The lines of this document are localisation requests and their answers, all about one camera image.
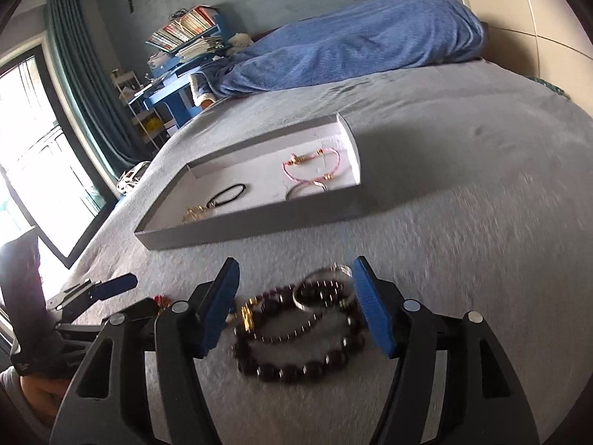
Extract large dark bead bracelet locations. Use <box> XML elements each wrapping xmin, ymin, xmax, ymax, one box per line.
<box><xmin>232</xmin><ymin>308</ymin><xmax>370</xmax><ymax>384</ymax></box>

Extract black bead bracelet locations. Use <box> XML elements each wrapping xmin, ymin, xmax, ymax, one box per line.
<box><xmin>296</xmin><ymin>276</ymin><xmax>355</xmax><ymax>311</ymax></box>

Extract window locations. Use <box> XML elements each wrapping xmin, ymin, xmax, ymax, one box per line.
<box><xmin>0</xmin><ymin>32</ymin><xmax>122</xmax><ymax>270</ymax></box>

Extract white plush toy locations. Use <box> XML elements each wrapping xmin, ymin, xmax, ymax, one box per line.
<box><xmin>226</xmin><ymin>32</ymin><xmax>254</xmax><ymax>55</ymax></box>

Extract row of books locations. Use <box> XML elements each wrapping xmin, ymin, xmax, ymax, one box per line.
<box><xmin>146</xmin><ymin>4</ymin><xmax>228</xmax><ymax>53</ymax></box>

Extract white shelf rack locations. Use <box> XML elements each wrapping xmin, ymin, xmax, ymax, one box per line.
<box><xmin>111</xmin><ymin>69</ymin><xmax>168</xmax><ymax>150</ymax></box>

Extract small bead bracelet gold charm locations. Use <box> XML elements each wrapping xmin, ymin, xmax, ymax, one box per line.
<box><xmin>234</xmin><ymin>283</ymin><xmax>325</xmax><ymax>345</ymax></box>

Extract black and white striped bag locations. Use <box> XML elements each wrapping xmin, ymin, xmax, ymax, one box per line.
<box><xmin>116</xmin><ymin>161</ymin><xmax>152</xmax><ymax>195</ymax></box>

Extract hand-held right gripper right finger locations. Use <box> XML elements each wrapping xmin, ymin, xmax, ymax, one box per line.
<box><xmin>351</xmin><ymin>256</ymin><xmax>540</xmax><ymax>445</ymax></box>

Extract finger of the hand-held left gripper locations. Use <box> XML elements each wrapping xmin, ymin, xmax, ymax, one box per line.
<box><xmin>45</xmin><ymin>273</ymin><xmax>139</xmax><ymax>312</ymax></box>
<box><xmin>56</xmin><ymin>297</ymin><xmax>162</xmax><ymax>335</ymax></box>

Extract black cord bracelet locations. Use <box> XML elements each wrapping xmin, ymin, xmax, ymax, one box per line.
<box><xmin>206</xmin><ymin>184</ymin><xmax>247</xmax><ymax>208</ymax></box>

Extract person's left hand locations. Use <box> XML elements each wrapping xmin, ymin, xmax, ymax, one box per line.
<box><xmin>19</xmin><ymin>375</ymin><xmax>72</xmax><ymax>427</ymax></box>

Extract blue blanket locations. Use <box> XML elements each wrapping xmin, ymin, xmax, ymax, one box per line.
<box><xmin>204</xmin><ymin>0</ymin><xmax>488</xmax><ymax>100</ymax></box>

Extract teal curtain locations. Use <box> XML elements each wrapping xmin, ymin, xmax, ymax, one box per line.
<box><xmin>44</xmin><ymin>0</ymin><xmax>155</xmax><ymax>187</ymax></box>

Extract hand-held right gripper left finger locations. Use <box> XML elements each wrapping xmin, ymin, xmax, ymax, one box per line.
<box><xmin>49</xmin><ymin>257</ymin><xmax>242</xmax><ymax>445</ymax></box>

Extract teal cloth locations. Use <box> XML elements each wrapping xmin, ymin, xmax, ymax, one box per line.
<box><xmin>528</xmin><ymin>75</ymin><xmax>572</xmax><ymax>101</ymax></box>

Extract white cardboard tray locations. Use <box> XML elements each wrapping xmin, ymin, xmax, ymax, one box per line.
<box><xmin>134</xmin><ymin>112</ymin><xmax>377</xmax><ymax>251</ymax></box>

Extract blue desk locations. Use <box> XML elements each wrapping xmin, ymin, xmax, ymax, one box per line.
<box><xmin>129</xmin><ymin>23</ymin><xmax>235</xmax><ymax>127</ymax></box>

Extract pink cord bracelet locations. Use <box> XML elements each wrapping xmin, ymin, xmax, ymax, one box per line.
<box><xmin>282</xmin><ymin>147</ymin><xmax>341</xmax><ymax>184</ymax></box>

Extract pink and silver bangle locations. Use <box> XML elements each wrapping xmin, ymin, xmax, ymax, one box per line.
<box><xmin>285</xmin><ymin>178</ymin><xmax>329</xmax><ymax>201</ymax></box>

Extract beige padded headboard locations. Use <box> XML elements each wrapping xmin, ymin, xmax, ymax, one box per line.
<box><xmin>456</xmin><ymin>0</ymin><xmax>593</xmax><ymax>119</ymax></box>

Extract gold chain bracelet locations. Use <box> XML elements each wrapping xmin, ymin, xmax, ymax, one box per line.
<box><xmin>182</xmin><ymin>204</ymin><xmax>215</xmax><ymax>224</ymax></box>

